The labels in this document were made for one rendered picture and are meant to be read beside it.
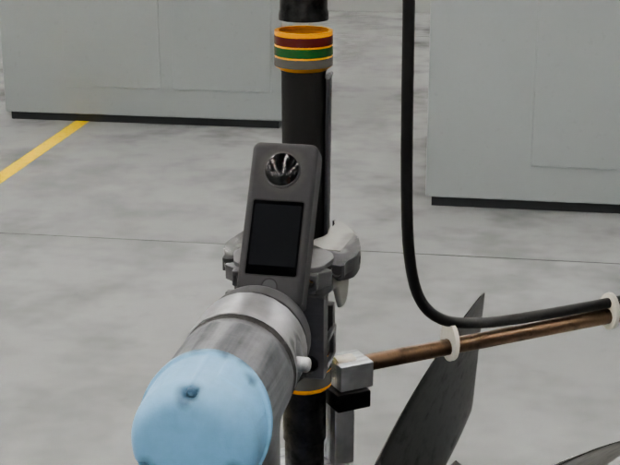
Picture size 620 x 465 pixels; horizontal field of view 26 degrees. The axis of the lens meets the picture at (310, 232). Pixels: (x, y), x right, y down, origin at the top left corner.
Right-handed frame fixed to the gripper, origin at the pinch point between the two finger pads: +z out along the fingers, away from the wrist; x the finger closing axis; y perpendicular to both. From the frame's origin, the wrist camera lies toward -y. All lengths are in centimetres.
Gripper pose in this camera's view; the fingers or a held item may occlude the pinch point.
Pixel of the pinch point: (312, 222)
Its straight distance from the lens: 106.1
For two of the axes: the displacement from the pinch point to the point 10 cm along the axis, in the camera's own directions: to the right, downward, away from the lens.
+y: 0.0, 9.5, 3.1
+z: 1.9, -3.0, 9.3
